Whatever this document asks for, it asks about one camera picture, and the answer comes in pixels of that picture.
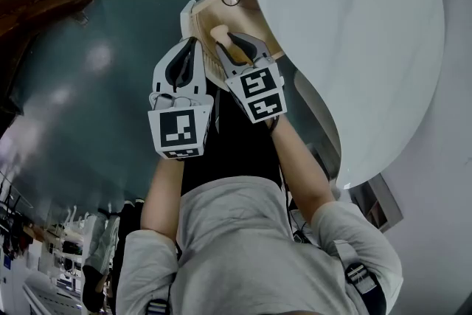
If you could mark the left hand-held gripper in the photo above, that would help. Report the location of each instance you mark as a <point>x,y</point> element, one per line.
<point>178,129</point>

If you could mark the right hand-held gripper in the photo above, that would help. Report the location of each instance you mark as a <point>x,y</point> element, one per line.
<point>262,92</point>

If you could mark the small wooden drawer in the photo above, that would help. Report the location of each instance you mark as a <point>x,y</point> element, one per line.
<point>206,20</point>

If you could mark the white round table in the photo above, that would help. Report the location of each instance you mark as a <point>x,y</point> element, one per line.
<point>350,48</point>

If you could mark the person's left forearm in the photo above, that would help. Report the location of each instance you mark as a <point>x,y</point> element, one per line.
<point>162,195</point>

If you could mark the person's right forearm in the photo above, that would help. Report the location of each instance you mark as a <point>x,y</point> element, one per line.
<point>302,173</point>

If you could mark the person's black trousers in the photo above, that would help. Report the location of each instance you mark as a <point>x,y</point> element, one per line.
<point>239,144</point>

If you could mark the brown wooden chair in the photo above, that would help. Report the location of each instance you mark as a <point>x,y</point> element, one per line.
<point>37,0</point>

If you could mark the person's grey t-shirt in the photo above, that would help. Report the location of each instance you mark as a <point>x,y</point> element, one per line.
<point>239,251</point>

